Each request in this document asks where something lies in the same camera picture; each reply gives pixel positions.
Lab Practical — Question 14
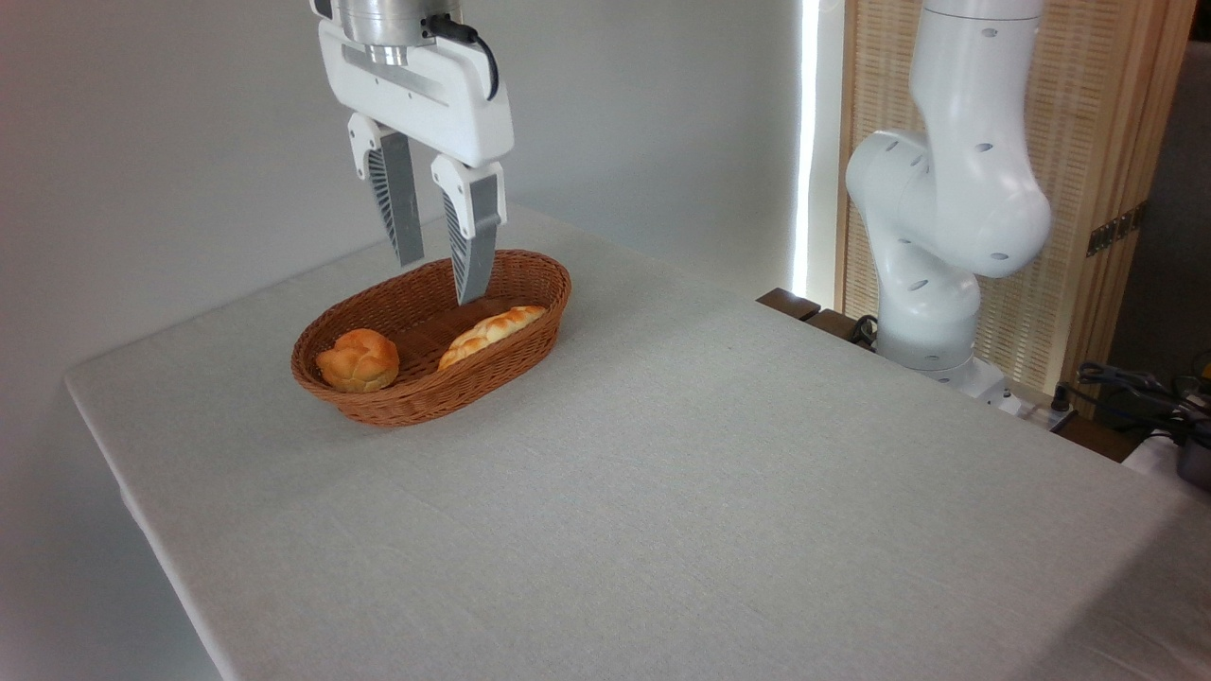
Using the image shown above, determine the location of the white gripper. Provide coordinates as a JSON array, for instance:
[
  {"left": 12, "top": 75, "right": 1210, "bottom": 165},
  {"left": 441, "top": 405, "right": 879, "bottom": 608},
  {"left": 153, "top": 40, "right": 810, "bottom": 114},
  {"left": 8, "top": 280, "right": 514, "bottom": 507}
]
[{"left": 317, "top": 21, "right": 516, "bottom": 306}]

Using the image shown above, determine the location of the braided golden bread loaf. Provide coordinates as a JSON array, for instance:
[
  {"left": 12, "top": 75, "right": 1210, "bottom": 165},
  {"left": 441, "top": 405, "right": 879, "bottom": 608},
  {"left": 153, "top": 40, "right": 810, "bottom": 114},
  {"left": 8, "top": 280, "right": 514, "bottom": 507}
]
[{"left": 437, "top": 305, "right": 549, "bottom": 372}]

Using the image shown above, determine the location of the round golden bread roll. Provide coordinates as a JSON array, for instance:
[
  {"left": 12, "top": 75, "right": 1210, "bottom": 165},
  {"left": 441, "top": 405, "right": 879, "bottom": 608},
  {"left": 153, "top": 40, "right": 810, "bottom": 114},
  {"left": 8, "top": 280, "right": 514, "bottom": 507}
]
[{"left": 315, "top": 328, "right": 401, "bottom": 394}]

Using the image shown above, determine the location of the brown wicker basket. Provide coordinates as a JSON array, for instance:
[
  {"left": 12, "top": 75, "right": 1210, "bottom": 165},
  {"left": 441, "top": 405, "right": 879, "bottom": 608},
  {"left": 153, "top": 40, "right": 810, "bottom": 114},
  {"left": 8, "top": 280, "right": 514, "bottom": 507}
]
[{"left": 290, "top": 250, "right": 572, "bottom": 428}]

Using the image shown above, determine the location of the grey tablecloth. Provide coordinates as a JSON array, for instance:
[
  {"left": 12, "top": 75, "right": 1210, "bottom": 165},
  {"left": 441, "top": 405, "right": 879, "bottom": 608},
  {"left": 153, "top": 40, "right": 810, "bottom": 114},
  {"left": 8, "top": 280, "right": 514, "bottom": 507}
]
[{"left": 64, "top": 206, "right": 1211, "bottom": 681}]

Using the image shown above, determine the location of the wooden rattan folding screen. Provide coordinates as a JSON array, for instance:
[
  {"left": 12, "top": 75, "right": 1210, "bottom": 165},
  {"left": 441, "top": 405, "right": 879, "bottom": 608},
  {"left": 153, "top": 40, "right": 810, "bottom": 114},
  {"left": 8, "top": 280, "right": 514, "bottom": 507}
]
[{"left": 836, "top": 0, "right": 1199, "bottom": 419}]

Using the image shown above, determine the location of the dark metal screen hinge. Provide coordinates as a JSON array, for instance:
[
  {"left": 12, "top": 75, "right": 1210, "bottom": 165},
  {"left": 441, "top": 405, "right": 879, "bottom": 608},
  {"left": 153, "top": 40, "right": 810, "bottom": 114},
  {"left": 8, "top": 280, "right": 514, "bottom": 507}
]
[{"left": 1086, "top": 202, "right": 1150, "bottom": 258}]

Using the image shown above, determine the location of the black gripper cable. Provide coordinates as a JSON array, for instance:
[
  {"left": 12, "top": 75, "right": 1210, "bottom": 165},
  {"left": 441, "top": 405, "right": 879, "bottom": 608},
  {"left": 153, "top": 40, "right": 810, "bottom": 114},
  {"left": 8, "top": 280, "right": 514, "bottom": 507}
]
[{"left": 423, "top": 13, "right": 500, "bottom": 102}]

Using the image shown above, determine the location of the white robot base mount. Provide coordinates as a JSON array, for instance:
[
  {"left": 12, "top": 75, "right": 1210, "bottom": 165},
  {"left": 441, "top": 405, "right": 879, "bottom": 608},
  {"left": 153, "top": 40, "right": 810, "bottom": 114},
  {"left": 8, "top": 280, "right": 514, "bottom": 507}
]
[{"left": 932, "top": 358, "right": 1028, "bottom": 417}]

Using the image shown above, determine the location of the black cable bundle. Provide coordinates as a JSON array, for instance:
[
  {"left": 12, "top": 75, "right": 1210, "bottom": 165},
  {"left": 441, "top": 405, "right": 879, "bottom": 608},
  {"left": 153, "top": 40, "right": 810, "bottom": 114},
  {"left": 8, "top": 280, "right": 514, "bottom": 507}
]
[{"left": 1076, "top": 360, "right": 1211, "bottom": 428}]

